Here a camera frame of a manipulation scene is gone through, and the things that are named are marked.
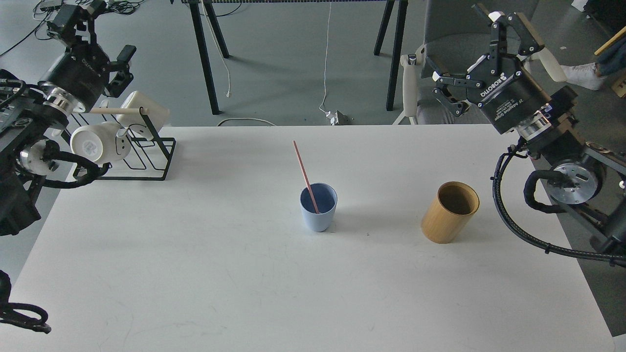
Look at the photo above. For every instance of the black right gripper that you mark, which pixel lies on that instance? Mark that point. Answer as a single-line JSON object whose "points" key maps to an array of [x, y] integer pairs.
{"points": [[511, 100]]}

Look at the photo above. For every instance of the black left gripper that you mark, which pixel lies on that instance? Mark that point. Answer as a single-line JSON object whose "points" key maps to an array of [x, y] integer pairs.
{"points": [[85, 71]]}

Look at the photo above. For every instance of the blue plastic cup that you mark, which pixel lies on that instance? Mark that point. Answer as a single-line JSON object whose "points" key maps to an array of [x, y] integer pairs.
{"points": [[326, 198]]}

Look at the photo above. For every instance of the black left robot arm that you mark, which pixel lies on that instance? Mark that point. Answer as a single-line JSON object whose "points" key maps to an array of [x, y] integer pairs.
{"points": [[30, 161]]}

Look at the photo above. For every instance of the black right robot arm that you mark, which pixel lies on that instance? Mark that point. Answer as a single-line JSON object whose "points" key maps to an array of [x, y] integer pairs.
{"points": [[577, 168]]}

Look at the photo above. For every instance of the grey office chair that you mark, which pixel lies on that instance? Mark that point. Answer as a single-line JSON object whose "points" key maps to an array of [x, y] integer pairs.
{"points": [[455, 36]]}

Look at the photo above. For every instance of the white mug rear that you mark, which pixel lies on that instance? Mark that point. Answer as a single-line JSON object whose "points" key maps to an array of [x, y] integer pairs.
{"points": [[157, 114]]}

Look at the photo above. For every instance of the white mug on rack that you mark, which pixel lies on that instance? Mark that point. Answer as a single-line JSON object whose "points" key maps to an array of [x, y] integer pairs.
{"points": [[101, 143]]}

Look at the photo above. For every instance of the seated person red shirt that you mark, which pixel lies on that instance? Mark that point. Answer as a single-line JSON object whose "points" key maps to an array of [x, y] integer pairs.
{"points": [[592, 75]]}

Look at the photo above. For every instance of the bamboo cylinder holder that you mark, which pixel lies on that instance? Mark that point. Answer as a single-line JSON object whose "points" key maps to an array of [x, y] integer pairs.
{"points": [[453, 206]]}

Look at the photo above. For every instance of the white power adapter floor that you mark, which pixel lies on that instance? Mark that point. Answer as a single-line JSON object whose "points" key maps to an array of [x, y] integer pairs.
{"points": [[336, 118]]}

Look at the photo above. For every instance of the black wire mug rack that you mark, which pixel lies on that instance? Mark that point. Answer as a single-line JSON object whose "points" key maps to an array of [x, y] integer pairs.
{"points": [[147, 160]]}

